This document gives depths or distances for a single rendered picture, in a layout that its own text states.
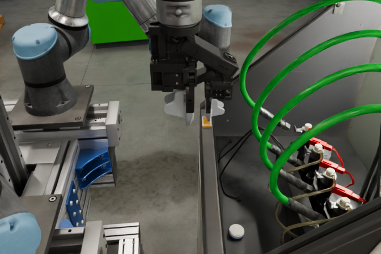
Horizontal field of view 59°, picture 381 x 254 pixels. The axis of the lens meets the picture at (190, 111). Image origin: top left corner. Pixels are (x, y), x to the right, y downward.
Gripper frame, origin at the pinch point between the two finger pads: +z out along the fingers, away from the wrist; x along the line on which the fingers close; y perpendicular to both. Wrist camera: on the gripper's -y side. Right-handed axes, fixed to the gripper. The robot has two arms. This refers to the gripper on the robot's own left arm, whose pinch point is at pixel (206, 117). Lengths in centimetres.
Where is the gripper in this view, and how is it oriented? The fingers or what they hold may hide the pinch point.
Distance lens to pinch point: 108.8
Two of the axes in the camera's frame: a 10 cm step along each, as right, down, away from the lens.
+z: 0.0, 8.4, 5.5
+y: 10.0, 0.0, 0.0
